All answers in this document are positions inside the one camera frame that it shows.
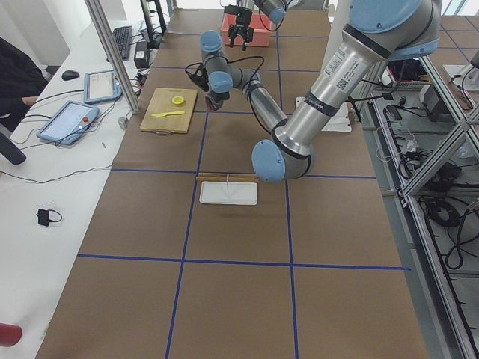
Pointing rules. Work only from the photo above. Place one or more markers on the white towel rack tray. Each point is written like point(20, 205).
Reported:
point(229, 193)

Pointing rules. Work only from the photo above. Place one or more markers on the red cylinder bottle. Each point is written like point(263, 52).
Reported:
point(10, 334)

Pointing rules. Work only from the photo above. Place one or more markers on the black computer mouse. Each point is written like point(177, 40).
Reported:
point(68, 75)

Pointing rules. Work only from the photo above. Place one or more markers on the black keyboard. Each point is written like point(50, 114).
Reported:
point(123, 39)

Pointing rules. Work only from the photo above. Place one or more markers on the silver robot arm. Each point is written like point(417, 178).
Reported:
point(274, 10)
point(375, 31)

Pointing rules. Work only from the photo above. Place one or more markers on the bamboo cutting board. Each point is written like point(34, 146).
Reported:
point(161, 102)

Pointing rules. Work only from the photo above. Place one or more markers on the near blue teach pendant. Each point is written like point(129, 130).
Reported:
point(69, 123)

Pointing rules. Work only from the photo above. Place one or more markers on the aluminium frame post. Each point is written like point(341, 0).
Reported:
point(104, 33)

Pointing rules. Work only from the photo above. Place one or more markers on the blue teach pendant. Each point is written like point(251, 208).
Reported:
point(101, 86)
point(69, 123)

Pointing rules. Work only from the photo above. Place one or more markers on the yellow plastic knife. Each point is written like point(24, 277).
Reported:
point(168, 113)

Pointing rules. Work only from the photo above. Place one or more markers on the pink plastic bin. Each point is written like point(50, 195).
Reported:
point(259, 31)

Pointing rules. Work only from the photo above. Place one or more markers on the far blue teach pendant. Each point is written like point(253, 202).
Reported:
point(101, 86)

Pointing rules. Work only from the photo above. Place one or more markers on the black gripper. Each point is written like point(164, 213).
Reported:
point(242, 17)
point(215, 101)

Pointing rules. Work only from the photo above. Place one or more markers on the yellow lemon slices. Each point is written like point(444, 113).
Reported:
point(178, 100)

